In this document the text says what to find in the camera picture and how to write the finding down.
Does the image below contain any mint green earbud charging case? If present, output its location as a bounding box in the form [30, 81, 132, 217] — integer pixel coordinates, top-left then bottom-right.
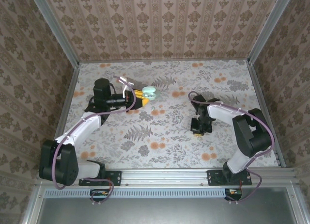
[141, 86, 157, 100]

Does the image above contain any floral patterned table cover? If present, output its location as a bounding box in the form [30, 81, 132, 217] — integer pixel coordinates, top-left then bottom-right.
[57, 60, 285, 170]

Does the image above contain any grey metal panel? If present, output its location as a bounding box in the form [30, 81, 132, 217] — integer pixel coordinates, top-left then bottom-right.
[36, 197, 300, 224]

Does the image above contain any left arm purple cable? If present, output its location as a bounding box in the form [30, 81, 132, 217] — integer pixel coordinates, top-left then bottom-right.
[52, 75, 137, 206]

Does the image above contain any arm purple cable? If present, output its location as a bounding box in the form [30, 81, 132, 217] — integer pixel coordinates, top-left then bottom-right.
[52, 75, 137, 206]
[187, 90, 276, 205]

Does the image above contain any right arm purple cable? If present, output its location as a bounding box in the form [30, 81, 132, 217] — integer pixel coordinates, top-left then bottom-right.
[187, 90, 276, 205]

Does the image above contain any left aluminium side rail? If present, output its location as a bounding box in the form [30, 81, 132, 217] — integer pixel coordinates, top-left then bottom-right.
[53, 63, 80, 142]

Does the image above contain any aluminium side rail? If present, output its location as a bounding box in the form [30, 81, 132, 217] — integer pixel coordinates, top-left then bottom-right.
[247, 60, 287, 168]
[53, 63, 80, 142]

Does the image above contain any aluminium back rail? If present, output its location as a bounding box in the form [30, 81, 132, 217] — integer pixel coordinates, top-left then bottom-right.
[78, 59, 250, 64]

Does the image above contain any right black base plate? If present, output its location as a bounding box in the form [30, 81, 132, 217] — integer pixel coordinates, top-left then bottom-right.
[206, 170, 252, 186]

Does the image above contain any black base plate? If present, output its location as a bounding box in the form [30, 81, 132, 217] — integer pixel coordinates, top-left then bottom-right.
[206, 170, 252, 186]
[78, 170, 122, 187]

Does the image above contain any aluminium mounting rail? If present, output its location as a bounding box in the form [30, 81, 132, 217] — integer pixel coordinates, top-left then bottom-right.
[35, 168, 297, 189]

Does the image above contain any right aluminium side rail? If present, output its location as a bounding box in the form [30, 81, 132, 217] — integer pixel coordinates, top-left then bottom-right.
[247, 60, 287, 168]

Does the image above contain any grey slotted cable duct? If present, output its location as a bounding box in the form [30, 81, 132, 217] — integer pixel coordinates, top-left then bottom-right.
[45, 187, 230, 199]

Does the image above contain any left aluminium frame post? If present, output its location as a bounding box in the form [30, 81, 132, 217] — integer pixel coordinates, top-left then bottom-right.
[28, 0, 80, 67]

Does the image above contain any aluminium frame post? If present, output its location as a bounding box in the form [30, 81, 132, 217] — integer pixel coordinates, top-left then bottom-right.
[247, 0, 295, 64]
[28, 0, 80, 67]

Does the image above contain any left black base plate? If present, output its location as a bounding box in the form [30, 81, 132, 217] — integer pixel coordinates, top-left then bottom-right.
[78, 170, 122, 187]

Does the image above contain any right aluminium frame post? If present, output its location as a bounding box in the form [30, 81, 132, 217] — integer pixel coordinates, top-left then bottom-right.
[247, 0, 295, 64]

